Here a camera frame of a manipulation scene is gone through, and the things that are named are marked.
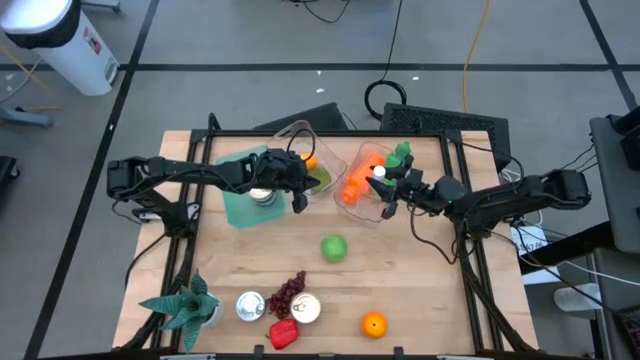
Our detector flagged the black mesh computer case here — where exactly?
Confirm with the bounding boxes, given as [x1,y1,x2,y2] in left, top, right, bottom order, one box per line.
[380,102,512,170]

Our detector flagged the clear white-capped water bottle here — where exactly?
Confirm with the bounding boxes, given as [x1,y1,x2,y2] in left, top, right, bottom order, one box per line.
[367,164,396,201]

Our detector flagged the green plastic bottle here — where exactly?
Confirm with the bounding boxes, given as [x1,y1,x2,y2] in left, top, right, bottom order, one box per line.
[383,141,415,170]

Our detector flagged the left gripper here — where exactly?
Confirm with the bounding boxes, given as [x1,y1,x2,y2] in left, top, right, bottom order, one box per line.
[244,148,322,215]

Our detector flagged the yellow hanging cable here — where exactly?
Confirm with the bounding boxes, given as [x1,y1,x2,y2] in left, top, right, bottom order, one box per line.
[460,0,494,114]

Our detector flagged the white plant pot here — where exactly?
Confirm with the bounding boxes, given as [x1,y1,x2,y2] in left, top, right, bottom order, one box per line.
[202,292,225,329]

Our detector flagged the white trash bin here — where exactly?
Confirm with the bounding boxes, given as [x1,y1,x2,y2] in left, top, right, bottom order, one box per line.
[0,0,121,97]

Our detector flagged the clear plastic bin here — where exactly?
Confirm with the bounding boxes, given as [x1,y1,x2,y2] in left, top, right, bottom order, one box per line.
[333,141,419,224]
[272,119,349,197]

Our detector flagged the black floor equipment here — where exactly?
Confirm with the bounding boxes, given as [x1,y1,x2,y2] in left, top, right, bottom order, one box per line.
[0,155,21,194]

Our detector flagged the olive green toy pear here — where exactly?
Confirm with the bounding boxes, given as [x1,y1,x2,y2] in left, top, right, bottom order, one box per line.
[309,166,334,194]

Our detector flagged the black beam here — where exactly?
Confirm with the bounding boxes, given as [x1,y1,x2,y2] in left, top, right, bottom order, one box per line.
[519,221,617,275]

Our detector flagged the dark red toy grapes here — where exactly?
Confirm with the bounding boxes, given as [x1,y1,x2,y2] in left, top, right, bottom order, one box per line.
[267,270,307,320]

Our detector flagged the white label sheet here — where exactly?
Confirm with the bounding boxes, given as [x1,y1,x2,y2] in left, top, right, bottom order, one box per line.
[510,224,550,259]

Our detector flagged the bright green toy apple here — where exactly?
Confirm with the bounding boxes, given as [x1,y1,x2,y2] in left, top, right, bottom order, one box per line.
[320,233,349,264]

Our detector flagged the grey cabinet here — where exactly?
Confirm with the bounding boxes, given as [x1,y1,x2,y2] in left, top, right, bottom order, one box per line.
[588,113,640,256]

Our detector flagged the light grey chair foot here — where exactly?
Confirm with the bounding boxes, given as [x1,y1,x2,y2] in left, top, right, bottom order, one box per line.
[552,282,603,315]

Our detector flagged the grey power strip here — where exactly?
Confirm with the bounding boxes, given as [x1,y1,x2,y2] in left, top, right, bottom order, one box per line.
[0,108,55,129]

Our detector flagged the black device on cabinet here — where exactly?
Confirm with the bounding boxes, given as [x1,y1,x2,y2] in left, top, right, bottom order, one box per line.
[606,103,640,172]

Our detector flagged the orange plastic bottle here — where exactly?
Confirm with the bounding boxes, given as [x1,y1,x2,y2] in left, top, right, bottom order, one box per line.
[341,153,387,206]

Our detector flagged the red toy bell pepper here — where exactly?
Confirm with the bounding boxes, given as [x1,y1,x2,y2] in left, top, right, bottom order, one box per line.
[268,318,300,351]

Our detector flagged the teal translucent plastic tray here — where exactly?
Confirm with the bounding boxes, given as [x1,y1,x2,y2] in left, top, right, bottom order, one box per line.
[215,144,289,230]

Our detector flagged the black coiled hanging cable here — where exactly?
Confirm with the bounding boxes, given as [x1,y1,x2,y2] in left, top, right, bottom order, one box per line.
[363,0,409,122]

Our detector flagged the teal artificial plant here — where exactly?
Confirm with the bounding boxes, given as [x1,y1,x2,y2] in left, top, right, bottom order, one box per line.
[138,270,221,354]

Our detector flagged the toy orange fruit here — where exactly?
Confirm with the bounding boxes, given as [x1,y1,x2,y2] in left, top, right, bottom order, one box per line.
[360,311,389,340]

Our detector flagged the thin black floor cable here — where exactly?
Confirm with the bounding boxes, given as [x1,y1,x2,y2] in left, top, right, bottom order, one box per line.
[287,0,352,25]

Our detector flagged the black flat panel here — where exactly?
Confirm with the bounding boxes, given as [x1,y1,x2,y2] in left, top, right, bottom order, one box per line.
[253,101,350,132]

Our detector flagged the black aluminium table frame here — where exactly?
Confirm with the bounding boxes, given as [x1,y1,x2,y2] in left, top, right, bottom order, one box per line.
[117,112,540,360]

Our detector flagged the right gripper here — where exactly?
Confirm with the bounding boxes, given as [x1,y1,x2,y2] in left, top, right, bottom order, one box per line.
[368,167,438,220]

